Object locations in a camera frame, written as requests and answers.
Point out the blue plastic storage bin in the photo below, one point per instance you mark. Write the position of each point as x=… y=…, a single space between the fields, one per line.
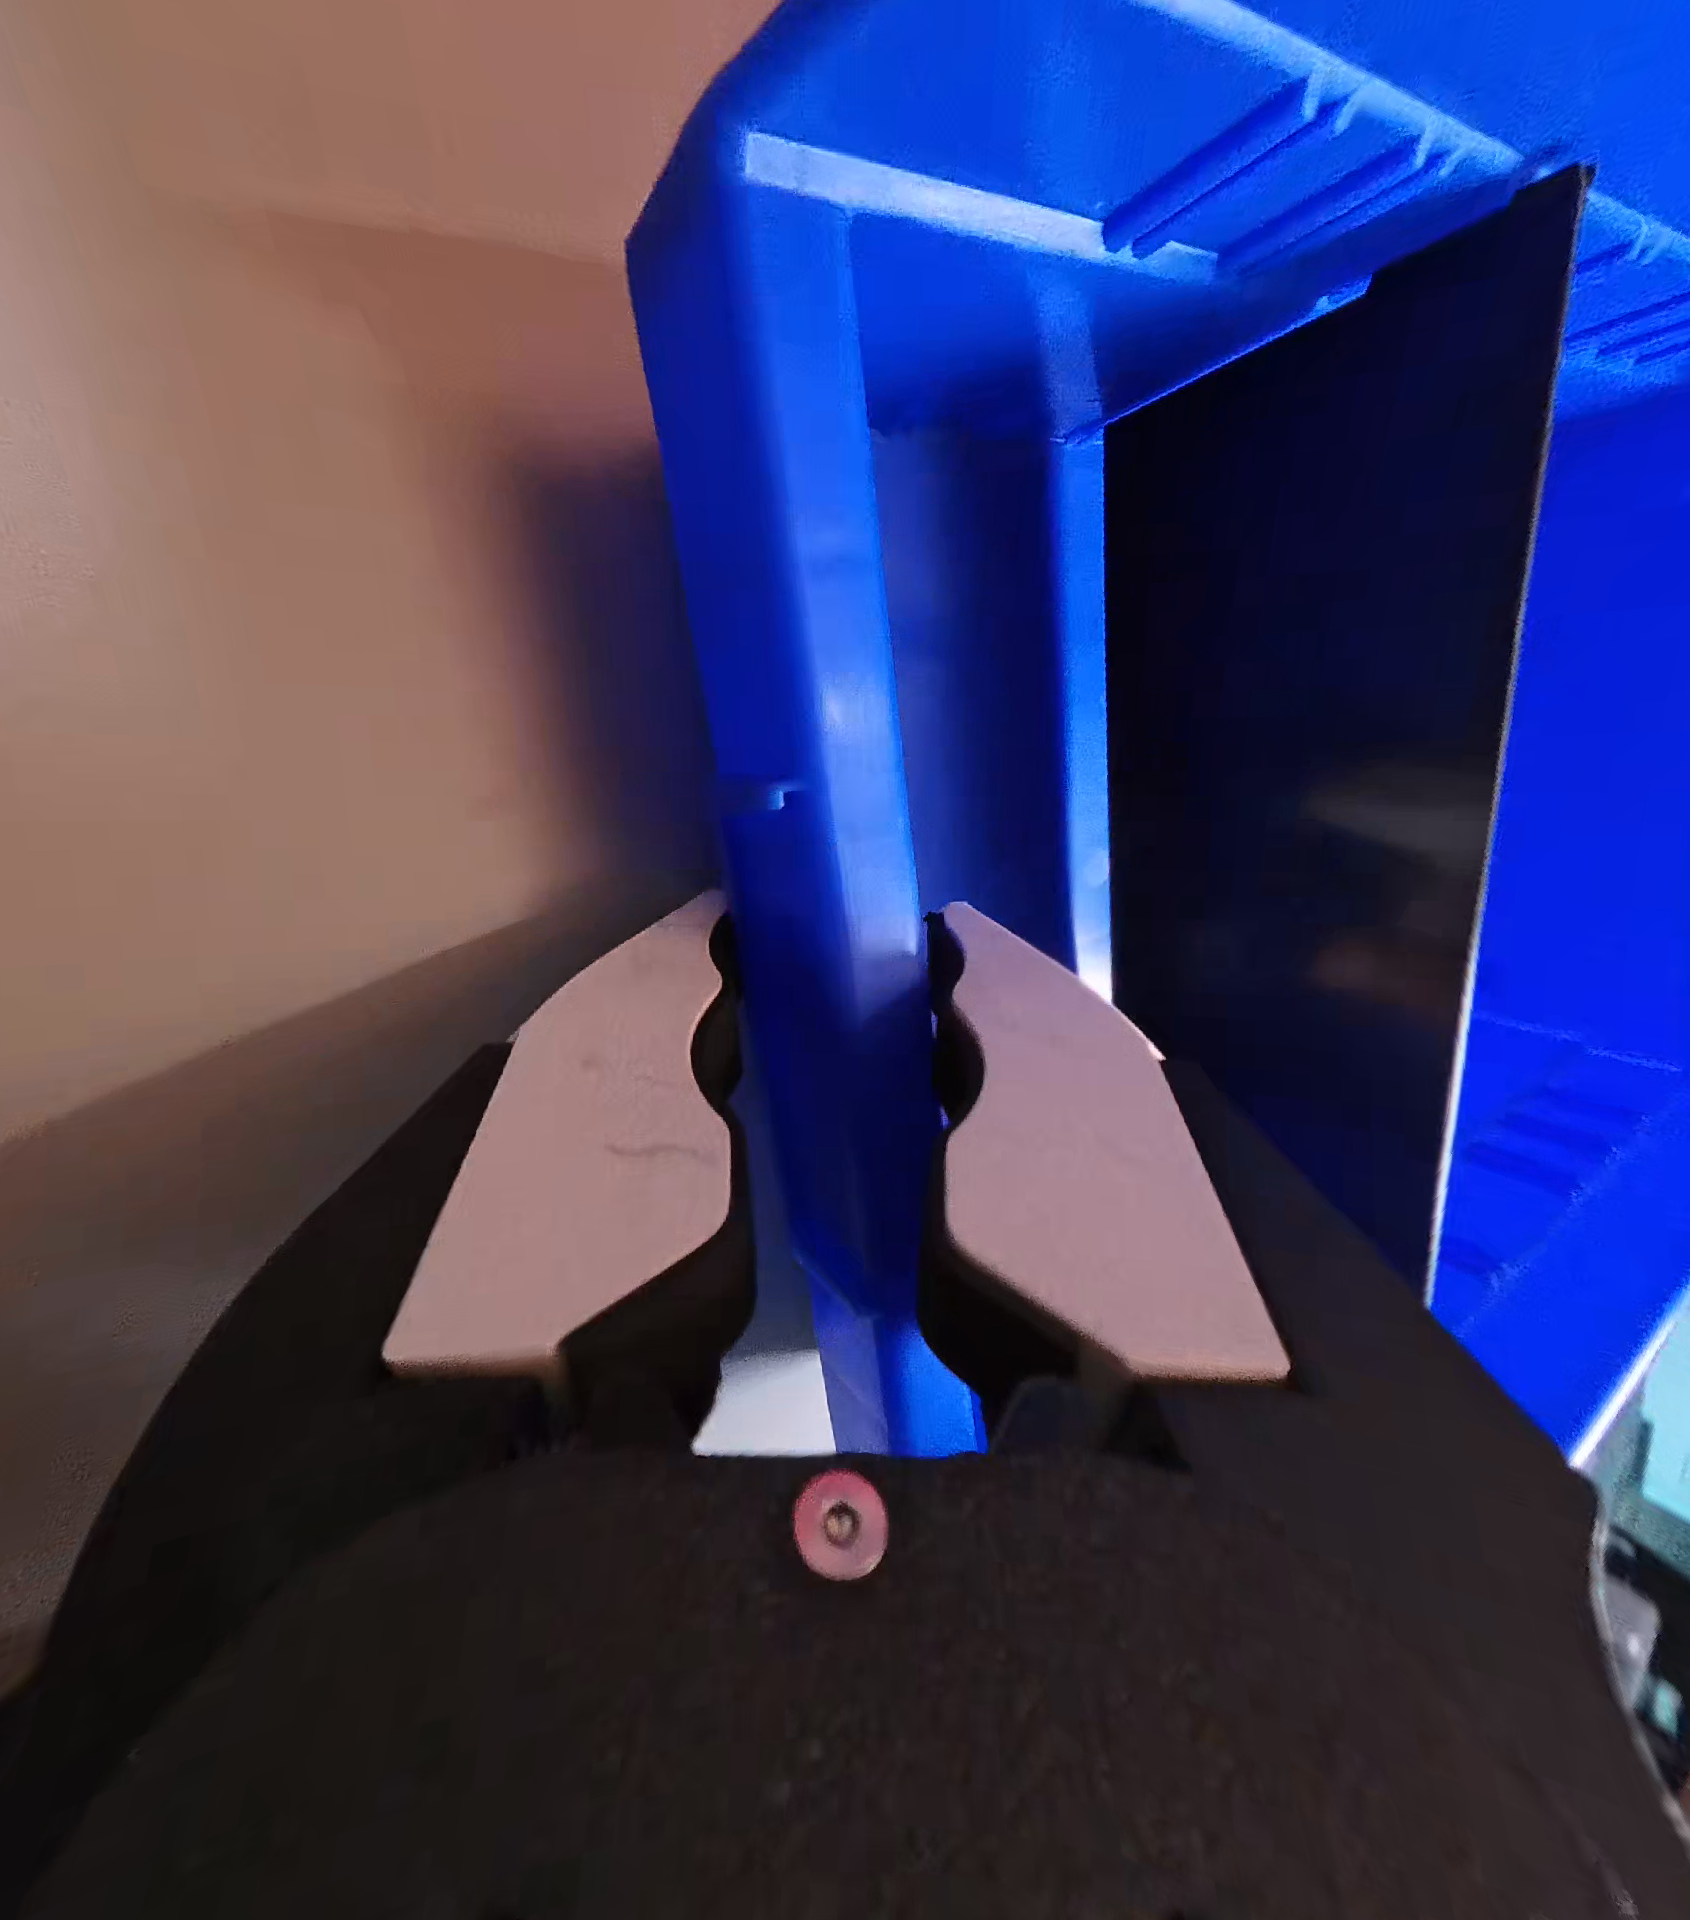
x=786 y=526

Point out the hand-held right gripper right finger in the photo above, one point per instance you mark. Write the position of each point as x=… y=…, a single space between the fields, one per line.
x=1085 y=1187

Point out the black divider in blue bin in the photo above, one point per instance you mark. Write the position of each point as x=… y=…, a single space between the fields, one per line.
x=1310 y=677

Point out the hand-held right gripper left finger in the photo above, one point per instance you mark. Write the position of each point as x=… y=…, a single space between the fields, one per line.
x=591 y=1171

